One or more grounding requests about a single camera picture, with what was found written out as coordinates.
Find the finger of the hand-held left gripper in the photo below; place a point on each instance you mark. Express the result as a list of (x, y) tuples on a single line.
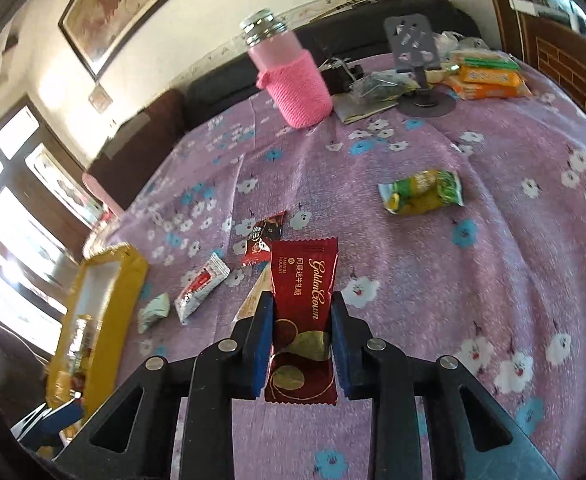
[(60, 417)]

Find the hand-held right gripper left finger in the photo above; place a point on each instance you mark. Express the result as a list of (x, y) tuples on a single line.
[(260, 350)]

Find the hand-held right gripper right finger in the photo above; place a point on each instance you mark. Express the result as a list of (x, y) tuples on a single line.
[(345, 350)]

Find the red gold nougat packet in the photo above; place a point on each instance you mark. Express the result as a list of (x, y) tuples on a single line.
[(300, 285)]

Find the yellow cardboard box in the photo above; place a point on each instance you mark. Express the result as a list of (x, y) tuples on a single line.
[(123, 290)]

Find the clear bag of dark snacks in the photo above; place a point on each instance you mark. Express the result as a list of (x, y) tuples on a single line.
[(380, 85)]

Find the white red snack packet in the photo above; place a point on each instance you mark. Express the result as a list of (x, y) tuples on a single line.
[(200, 287)]

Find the red chocolate snack packet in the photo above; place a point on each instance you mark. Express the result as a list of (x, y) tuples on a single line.
[(263, 240)]

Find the purple floral tablecloth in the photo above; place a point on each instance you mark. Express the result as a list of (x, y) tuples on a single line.
[(423, 270)]

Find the pale green snack packet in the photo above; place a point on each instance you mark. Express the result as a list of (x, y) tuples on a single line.
[(153, 312)]

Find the small green snack packet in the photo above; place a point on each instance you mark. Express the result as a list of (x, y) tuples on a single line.
[(423, 192)]

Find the pink cushion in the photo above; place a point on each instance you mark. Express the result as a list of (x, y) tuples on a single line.
[(100, 192)]

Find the brown armchair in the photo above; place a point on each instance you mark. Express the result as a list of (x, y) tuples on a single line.
[(143, 145)]

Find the brown paper notebook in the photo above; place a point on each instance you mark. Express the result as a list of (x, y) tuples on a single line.
[(358, 110)]

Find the black sofa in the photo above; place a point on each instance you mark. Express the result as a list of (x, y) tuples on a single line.
[(213, 95)]

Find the pink bottle with knitted sleeve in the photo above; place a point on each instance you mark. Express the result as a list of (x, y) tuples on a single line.
[(298, 90)]

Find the small black metal object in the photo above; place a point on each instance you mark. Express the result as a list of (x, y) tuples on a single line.
[(338, 77)]

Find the cream snack packet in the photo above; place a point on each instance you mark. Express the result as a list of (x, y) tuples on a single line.
[(440, 75)]

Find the orange biscuit packet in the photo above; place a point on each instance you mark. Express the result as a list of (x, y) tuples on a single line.
[(488, 76), (493, 92)]

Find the dark grey phone stand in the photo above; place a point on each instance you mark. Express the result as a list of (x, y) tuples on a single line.
[(413, 40)]

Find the green white biscuit packet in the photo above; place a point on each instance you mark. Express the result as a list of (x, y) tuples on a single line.
[(483, 60)]

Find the white plastic bag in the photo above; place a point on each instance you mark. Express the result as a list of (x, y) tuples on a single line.
[(460, 41)]

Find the brown wooden cabinet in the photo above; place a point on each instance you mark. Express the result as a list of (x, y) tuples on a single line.
[(563, 75)]

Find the window with wooden frame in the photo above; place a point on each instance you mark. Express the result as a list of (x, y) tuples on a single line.
[(3, 210)]

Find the wall switch plate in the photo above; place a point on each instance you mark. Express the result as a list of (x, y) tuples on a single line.
[(100, 98)]

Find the framed wall painting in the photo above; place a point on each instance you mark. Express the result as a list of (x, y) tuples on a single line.
[(123, 5)]

